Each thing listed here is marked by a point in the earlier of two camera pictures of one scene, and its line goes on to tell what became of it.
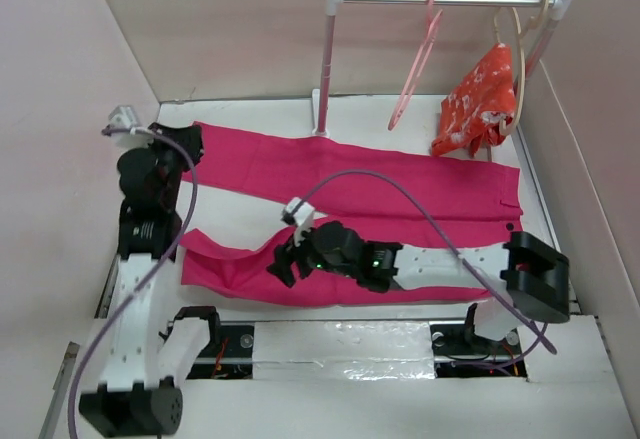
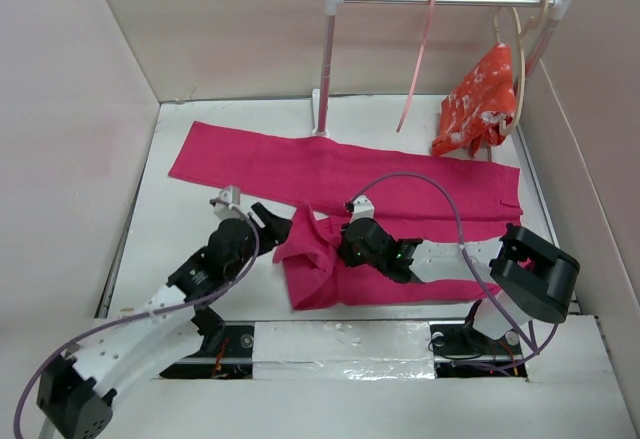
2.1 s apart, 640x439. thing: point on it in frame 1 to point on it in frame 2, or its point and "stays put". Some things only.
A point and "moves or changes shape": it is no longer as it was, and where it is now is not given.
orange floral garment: (479, 114) stays put
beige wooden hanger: (505, 128) stays put
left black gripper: (190, 136) to (273, 229)
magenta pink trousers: (412, 198) moves or changes shape
